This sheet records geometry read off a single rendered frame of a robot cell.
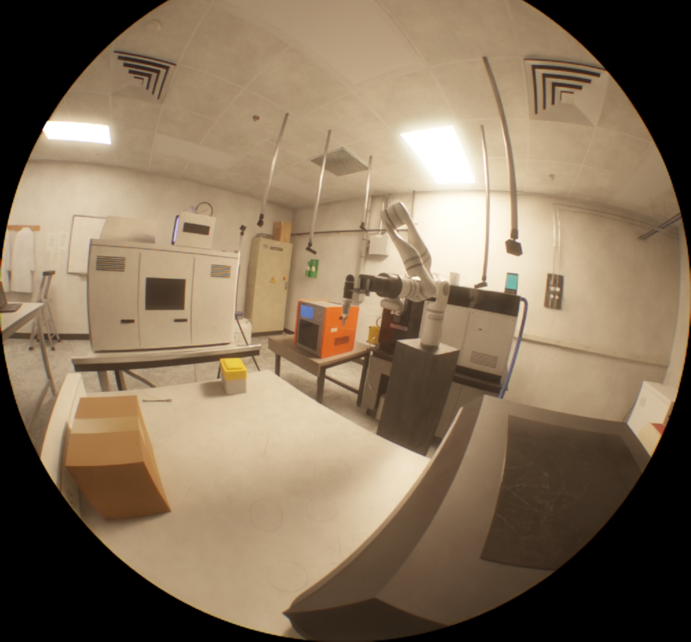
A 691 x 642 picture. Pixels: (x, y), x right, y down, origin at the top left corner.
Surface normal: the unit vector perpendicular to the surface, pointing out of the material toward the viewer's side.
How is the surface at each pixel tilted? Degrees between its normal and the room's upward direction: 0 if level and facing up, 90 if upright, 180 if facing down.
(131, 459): 0
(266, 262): 90
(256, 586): 0
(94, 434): 0
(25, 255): 89
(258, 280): 90
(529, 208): 90
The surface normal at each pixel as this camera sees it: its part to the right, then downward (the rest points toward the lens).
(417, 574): 0.13, -0.99
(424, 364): -0.85, -0.07
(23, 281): 0.77, 0.13
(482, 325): -0.63, -0.02
